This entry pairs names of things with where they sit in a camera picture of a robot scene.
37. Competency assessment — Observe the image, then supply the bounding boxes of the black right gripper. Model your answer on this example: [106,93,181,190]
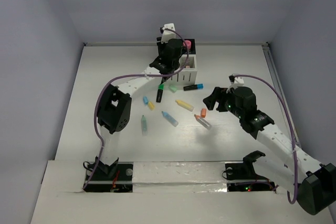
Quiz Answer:
[202,86,244,119]

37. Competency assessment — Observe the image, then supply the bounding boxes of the pink capped glue bottle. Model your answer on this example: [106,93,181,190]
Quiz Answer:
[183,40,192,50]

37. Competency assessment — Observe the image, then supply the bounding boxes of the black blue capped highlighter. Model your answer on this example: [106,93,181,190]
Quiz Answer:
[183,83,204,91]

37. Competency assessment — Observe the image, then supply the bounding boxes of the black green capped highlighter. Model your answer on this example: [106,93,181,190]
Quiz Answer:
[156,84,164,103]

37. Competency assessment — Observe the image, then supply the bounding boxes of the blue marker cap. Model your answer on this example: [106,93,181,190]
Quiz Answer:
[143,96,149,105]

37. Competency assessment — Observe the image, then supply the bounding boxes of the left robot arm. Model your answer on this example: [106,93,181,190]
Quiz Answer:
[91,38,193,180]

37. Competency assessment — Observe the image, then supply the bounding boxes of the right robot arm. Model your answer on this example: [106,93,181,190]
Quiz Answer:
[203,87,335,215]

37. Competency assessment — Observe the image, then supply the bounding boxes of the orange marker cap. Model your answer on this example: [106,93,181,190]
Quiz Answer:
[201,108,207,118]

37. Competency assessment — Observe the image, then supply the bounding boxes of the orange pastel highlighter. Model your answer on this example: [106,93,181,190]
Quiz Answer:
[194,114,212,130]

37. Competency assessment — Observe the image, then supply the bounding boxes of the black slatted organizer box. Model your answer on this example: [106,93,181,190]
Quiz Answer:
[156,37,196,55]

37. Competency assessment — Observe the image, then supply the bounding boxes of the white slatted organizer box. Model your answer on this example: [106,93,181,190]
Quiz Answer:
[165,55,197,87]

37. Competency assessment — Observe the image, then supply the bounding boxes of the yellow pastel highlighter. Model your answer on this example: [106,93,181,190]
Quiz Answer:
[175,100,194,112]

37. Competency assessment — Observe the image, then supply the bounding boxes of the green marker cap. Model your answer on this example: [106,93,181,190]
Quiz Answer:
[169,85,177,93]

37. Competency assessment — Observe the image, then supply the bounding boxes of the blue pastel highlighter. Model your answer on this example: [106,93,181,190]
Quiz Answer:
[162,111,179,127]

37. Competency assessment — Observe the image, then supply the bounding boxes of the yellow marker cap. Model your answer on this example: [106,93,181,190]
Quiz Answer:
[148,101,155,111]

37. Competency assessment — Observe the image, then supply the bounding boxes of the green pastel highlighter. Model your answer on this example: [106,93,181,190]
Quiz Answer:
[141,115,148,136]

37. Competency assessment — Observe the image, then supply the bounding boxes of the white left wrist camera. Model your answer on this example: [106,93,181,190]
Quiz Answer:
[160,23,176,44]

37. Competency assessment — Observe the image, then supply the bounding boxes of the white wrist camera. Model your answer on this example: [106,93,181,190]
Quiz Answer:
[160,23,176,44]
[229,75,244,89]

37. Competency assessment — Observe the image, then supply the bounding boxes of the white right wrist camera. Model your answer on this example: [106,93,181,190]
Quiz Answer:
[229,75,244,89]

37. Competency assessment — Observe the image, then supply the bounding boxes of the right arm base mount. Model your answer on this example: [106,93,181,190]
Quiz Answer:
[222,151,277,192]

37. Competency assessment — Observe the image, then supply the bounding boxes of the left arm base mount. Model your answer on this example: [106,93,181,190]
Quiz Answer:
[83,158,133,193]

